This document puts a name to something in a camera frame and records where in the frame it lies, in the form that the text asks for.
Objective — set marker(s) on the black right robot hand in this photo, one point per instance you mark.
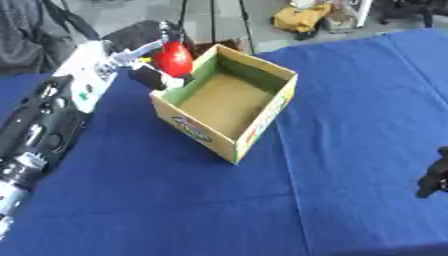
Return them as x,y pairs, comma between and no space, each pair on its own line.
434,180

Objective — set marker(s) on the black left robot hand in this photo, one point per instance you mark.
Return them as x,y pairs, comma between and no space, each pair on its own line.
139,33

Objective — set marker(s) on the red toy fruit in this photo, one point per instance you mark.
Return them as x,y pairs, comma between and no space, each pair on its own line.
174,60

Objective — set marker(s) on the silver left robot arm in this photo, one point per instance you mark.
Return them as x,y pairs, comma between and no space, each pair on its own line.
87,76

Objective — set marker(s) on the tan cardboard box green inside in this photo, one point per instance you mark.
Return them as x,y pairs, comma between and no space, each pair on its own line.
224,103

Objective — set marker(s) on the black tripod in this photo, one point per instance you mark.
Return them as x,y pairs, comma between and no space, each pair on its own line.
213,16

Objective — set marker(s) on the person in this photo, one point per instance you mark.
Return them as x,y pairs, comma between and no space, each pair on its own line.
26,33

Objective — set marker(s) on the yellow bag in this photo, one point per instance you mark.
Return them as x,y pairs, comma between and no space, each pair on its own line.
300,18

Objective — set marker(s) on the black chair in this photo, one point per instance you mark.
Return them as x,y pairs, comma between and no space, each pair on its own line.
411,8

